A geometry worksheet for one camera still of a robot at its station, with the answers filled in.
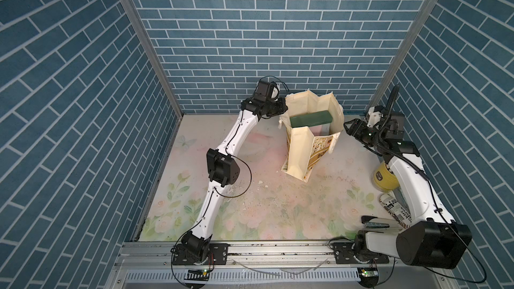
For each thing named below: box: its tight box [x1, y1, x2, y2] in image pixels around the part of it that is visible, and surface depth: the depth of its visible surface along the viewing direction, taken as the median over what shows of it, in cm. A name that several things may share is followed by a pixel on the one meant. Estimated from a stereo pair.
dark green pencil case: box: [289, 110, 333, 128], surface depth 97 cm
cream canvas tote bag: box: [278, 89, 345, 183], surface depth 91 cm
